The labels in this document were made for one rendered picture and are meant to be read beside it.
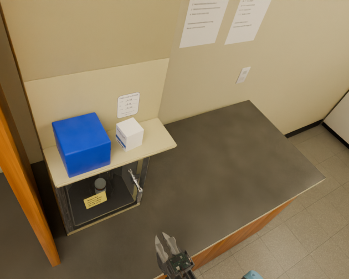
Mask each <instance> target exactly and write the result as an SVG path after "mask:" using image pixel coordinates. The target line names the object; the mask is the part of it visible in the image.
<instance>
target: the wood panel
mask: <svg viewBox="0 0 349 279"><path fill-rule="evenodd" d="M0 167H1V169H2V171H3V173H4V175H5V176H6V178H7V181H8V183H9V185H10V186H11V188H12V190H13V192H14V194H15V196H16V198H17V200H18V201H19V203H20V205H21V207H22V209H23V211H24V213H25V215H26V217H27V219H28V221H29V223H30V225H31V227H32V228H33V230H34V232H35V234H36V236H37V238H38V240H39V242H40V244H41V246H42V248H43V250H44V252H45V254H46V255H47V257H48V259H49V261H50V263H51V265H52V267H54V266H56V265H59V264H61V262H60V258H59V255H58V252H57V248H56V245H55V242H54V239H53V236H52V232H51V229H50V226H49V223H48V219H47V216H46V214H45V210H44V207H43V203H42V200H41V198H40V194H39V191H38V187H37V184H36V182H35V178H34V175H33V171H32V168H31V166H30V163H29V159H28V157H27V154H26V152H25V149H24V146H23V143H22V140H21V138H20V135H19V133H18V130H17V127H16V124H15V122H14V119H13V116H12V113H11V111H10V108H9V106H8V102H7V100H6V97H5V95H4V92H3V89H2V87H1V83H0Z"/></svg>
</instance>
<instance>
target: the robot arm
mask: <svg viewBox="0 0 349 279"><path fill-rule="evenodd" d="M162 236H163V239H164V240H165V241H166V243H167V246H168V247H169V248H170V253H171V255H172V256H173V257H172V258H170V259H168V255H167V253H166V252H164V249H163V246H162V244H161V243H160V240H159V238H158V236H157V235H156V237H155V248H156V256H157V262H158V266H159V268H160V269H161V271H162V272H163V274H164V275H167V277H166V278H165V279H196V277H195V275H194V273H193V271H192V268H193V267H194V266H195V264H194V262H193V260H192V259H191V257H190V255H189V253H188V251H187V250H186V251H185V252H184V251H183V250H182V249H181V248H180V247H178V246H177V244H176V240H175V238H174V237H169V236H168V235H167V234H165V233H163V232H162ZM187 254H188V256H189V258H190V259H191V261H190V260H189V258H188V256H187ZM242 279H263V278H262V277H261V276H260V275H259V274H258V273H257V272H256V271H253V270H250V271H249V272H248V273H247V274H246V275H244V276H243V278H242Z"/></svg>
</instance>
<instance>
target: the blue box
mask: <svg viewBox="0 0 349 279"><path fill-rule="evenodd" d="M52 128H53V132H54V137H55V142H56V145H57V149H58V151H59V154H60V157H61V160H62V161H63V164H64V167H65V170H66V172H67V174H68V177H69V178H72V177H75V176H77V175H80V174H83V173H86V172H89V171H93V170H95V169H98V168H101V167H104V166H108V165H110V163H111V141H110V139H109V137H108V135H107V133H106V131H105V129H104V128H103V126H102V124H101V122H100V120H99V118H98V116H97V114H96V113H95V112H93V113H89V114H85V115H81V116H76V117H72V118H67V119H64V120H60V121H55V122H52Z"/></svg>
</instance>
